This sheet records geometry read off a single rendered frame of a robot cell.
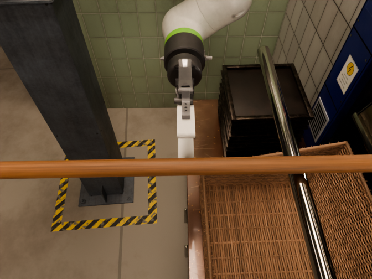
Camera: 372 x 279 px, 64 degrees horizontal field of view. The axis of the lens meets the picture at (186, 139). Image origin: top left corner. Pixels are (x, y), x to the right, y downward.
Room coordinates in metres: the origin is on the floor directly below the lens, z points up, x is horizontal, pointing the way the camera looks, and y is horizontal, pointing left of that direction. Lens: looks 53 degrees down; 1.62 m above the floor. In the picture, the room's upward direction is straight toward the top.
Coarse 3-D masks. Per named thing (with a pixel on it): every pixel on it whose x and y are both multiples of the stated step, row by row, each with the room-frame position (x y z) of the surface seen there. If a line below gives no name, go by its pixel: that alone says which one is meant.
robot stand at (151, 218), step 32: (0, 0) 0.78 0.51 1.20; (32, 0) 0.78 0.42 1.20; (64, 0) 0.91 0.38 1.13; (0, 32) 0.78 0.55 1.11; (32, 32) 0.78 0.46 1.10; (64, 32) 0.81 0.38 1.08; (32, 64) 0.78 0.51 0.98; (64, 64) 0.79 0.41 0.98; (32, 96) 0.77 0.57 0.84; (64, 96) 0.78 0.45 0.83; (96, 96) 0.90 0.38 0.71; (64, 128) 0.78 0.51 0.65; (96, 128) 0.79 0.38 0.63; (64, 192) 0.80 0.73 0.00; (96, 192) 0.78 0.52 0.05; (128, 192) 0.80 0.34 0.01; (64, 224) 0.60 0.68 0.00; (96, 224) 0.60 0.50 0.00; (128, 224) 0.60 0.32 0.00
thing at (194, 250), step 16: (208, 112) 0.93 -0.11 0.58; (208, 128) 0.83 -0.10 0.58; (208, 144) 0.74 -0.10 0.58; (304, 144) 0.74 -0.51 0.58; (192, 176) 0.59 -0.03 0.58; (192, 192) 0.52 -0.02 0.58; (208, 192) 0.52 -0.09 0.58; (192, 208) 0.45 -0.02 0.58; (192, 224) 0.39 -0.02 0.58; (288, 224) 0.39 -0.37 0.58; (192, 240) 0.33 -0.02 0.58; (336, 240) 0.33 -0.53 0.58; (192, 256) 0.28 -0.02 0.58; (192, 272) 0.23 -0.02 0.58
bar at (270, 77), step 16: (272, 64) 0.55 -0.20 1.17; (272, 80) 0.49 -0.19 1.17; (272, 96) 0.45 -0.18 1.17; (272, 112) 0.41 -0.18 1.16; (288, 128) 0.36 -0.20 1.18; (288, 144) 0.32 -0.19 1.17; (288, 176) 0.26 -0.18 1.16; (304, 176) 0.25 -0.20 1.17; (304, 192) 0.22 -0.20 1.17; (304, 208) 0.19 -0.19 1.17; (304, 224) 0.17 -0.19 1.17; (320, 224) 0.17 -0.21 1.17; (304, 240) 0.15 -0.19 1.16; (320, 240) 0.14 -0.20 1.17; (320, 256) 0.12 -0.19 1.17; (320, 272) 0.10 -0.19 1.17
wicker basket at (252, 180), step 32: (224, 192) 0.51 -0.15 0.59; (256, 192) 0.51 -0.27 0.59; (288, 192) 0.51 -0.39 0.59; (320, 192) 0.47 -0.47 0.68; (224, 224) 0.39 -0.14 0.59; (256, 224) 0.38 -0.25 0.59; (352, 224) 0.32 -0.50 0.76; (224, 256) 0.27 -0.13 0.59; (256, 256) 0.27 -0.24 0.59; (288, 256) 0.27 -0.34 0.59; (352, 256) 0.24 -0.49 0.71
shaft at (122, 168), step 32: (64, 160) 0.27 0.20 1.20; (96, 160) 0.27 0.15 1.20; (128, 160) 0.26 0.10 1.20; (160, 160) 0.26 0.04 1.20; (192, 160) 0.26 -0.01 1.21; (224, 160) 0.26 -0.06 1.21; (256, 160) 0.26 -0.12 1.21; (288, 160) 0.26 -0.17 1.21; (320, 160) 0.26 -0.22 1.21; (352, 160) 0.26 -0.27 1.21
